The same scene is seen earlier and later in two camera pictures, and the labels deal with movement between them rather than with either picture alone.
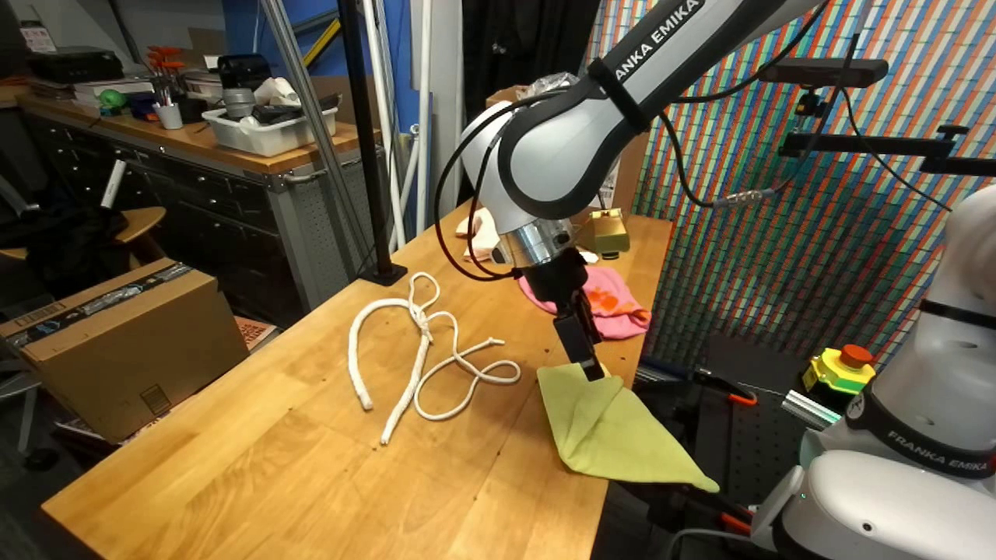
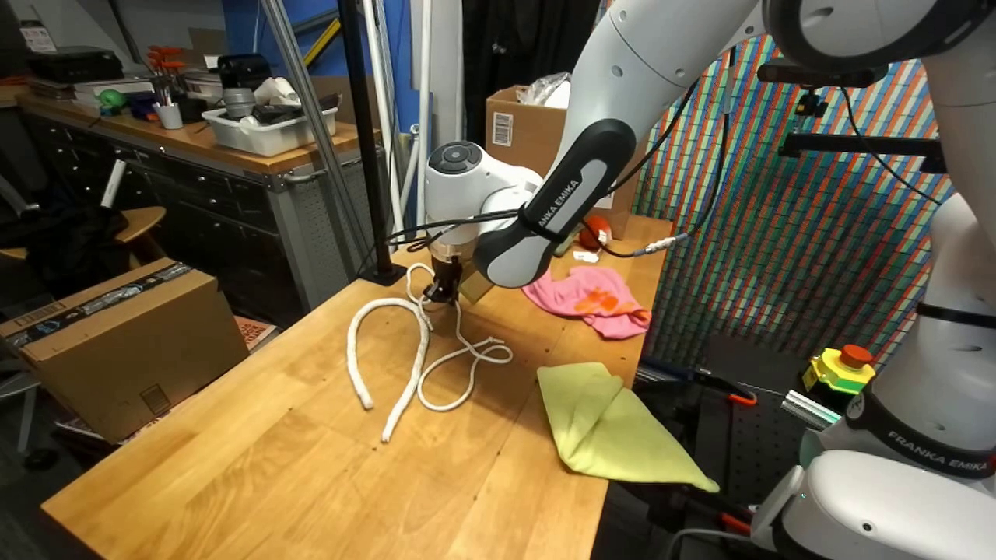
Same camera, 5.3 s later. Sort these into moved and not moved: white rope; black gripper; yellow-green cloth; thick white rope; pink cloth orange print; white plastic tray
Moved: white rope; black gripper
Not moved: thick white rope; yellow-green cloth; pink cloth orange print; white plastic tray
